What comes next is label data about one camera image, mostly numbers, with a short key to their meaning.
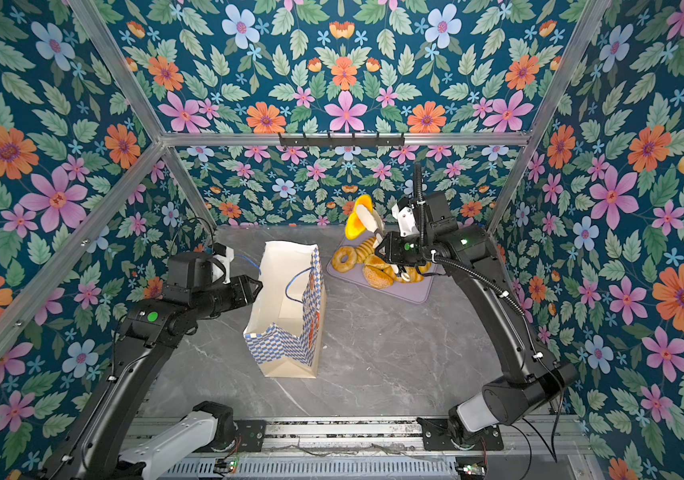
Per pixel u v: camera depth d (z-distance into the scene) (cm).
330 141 91
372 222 70
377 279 99
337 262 105
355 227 73
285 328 66
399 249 59
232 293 61
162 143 91
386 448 72
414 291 101
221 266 54
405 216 62
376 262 103
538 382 39
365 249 108
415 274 58
